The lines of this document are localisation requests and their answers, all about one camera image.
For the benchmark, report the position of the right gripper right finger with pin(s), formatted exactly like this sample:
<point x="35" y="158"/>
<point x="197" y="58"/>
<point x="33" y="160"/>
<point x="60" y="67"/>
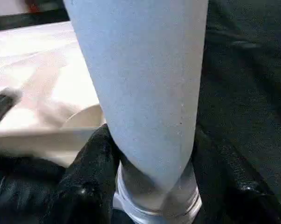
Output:
<point x="231" y="193"/>

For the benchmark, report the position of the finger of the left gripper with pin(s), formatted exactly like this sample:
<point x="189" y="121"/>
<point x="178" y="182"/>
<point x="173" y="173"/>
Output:
<point x="21" y="191"/>

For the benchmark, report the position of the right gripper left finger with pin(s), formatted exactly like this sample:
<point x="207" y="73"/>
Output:
<point x="89" y="182"/>

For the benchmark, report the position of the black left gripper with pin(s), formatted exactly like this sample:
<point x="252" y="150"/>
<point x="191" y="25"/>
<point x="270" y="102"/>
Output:
<point x="2" y="105"/>

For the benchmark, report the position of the white plastic table top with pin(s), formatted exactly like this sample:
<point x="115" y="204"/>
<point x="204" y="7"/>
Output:
<point x="37" y="81"/>

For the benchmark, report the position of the white plastic table leg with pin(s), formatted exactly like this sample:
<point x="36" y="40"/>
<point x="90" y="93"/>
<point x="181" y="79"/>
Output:
<point x="142" y="81"/>

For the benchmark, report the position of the black work mat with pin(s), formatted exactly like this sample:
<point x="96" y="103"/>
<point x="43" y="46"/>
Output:
<point x="247" y="81"/>

